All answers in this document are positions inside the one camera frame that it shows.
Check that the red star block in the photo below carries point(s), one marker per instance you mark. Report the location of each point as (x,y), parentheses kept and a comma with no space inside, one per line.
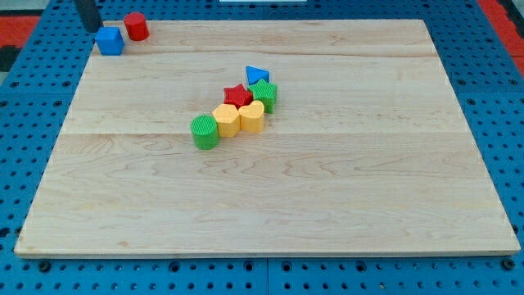
(238,96)

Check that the green star block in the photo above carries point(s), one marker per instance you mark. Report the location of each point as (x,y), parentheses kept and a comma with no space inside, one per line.
(265,92)

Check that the blue triangle block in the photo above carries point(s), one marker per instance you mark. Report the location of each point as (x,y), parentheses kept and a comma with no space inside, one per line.
(254,74)

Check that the yellow heart block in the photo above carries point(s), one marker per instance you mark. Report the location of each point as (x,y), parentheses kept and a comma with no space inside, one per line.
(252,117)

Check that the yellow hexagon block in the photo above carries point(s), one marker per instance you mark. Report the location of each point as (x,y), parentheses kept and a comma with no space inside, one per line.
(228,120)

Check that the green cylinder block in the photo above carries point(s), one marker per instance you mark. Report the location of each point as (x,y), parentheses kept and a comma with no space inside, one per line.
(205,132)

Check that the light wooden board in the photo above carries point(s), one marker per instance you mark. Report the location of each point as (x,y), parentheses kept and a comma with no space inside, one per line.
(367,152)

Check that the red cylinder block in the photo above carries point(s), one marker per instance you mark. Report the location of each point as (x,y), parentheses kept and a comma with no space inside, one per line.
(136,26)

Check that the blue cube block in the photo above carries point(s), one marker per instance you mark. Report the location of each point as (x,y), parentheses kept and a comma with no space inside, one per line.
(109,41)

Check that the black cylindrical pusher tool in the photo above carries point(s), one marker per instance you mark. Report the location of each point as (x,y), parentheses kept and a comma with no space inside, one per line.
(89,14)

